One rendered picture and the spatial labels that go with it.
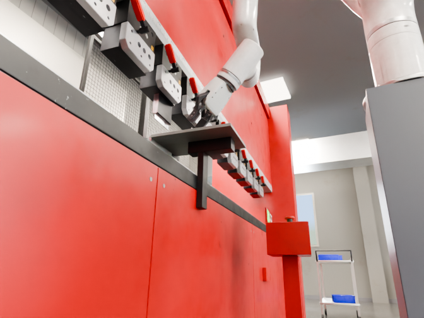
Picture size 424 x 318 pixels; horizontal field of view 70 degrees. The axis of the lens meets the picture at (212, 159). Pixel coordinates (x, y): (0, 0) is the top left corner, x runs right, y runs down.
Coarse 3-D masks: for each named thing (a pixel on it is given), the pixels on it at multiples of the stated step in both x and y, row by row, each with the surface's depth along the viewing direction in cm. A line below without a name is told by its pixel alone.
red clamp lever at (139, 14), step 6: (132, 0) 84; (138, 0) 85; (132, 6) 86; (138, 6) 85; (138, 12) 86; (138, 18) 87; (144, 18) 87; (144, 24) 88; (138, 30) 89; (144, 30) 88; (150, 30) 89
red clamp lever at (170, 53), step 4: (168, 44) 102; (168, 48) 102; (172, 48) 103; (168, 52) 103; (172, 52) 103; (168, 56) 104; (172, 56) 103; (172, 60) 104; (172, 64) 105; (172, 68) 106; (176, 68) 105; (172, 72) 106; (176, 72) 106
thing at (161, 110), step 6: (156, 96) 106; (156, 102) 105; (162, 102) 107; (156, 108) 104; (162, 108) 107; (168, 108) 112; (156, 114) 104; (162, 114) 106; (168, 114) 111; (156, 120) 104; (162, 120) 108; (168, 120) 111
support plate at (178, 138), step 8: (200, 128) 90; (208, 128) 89; (216, 128) 89; (224, 128) 89; (232, 128) 89; (152, 136) 95; (160, 136) 95; (168, 136) 95; (176, 136) 95; (184, 136) 95; (192, 136) 95; (200, 136) 94; (208, 136) 94; (216, 136) 94; (224, 136) 94; (232, 136) 94; (160, 144) 101; (168, 144) 101; (176, 144) 101; (184, 144) 101; (240, 144) 100; (176, 152) 107; (184, 152) 107
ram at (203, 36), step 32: (160, 0) 108; (192, 0) 140; (160, 32) 105; (192, 32) 135; (224, 32) 189; (192, 64) 131; (224, 64) 181; (256, 96) 277; (256, 128) 260; (256, 160) 244
